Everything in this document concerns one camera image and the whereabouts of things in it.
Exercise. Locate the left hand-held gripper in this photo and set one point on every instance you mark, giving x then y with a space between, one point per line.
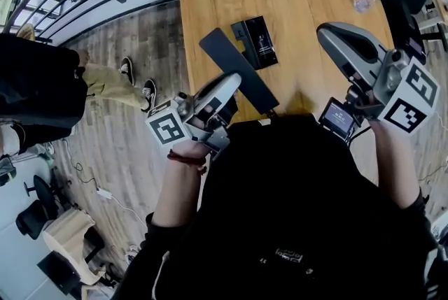
164 127

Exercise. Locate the person's right forearm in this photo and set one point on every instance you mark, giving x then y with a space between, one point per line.
395 165

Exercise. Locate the black lid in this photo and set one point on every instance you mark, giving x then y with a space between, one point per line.
227 54

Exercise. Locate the blue white sneaker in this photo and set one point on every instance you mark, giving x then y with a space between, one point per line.
132 253

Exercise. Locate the white power adapter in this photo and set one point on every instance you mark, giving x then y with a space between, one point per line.
104 193

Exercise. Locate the person's black hoodie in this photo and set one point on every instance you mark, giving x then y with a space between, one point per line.
245 239

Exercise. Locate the person's left forearm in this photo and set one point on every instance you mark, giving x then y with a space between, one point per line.
175 193

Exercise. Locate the round wooden pedestal table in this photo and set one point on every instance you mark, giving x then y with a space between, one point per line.
26 32

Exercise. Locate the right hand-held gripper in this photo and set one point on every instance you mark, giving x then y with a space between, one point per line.
409 99

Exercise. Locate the person's left hand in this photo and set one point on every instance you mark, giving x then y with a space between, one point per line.
189 150

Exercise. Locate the black flat box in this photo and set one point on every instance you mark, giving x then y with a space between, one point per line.
59 274

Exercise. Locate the plywood stool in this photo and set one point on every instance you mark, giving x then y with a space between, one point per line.
70 239

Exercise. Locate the small black display screen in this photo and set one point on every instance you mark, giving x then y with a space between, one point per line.
337 116

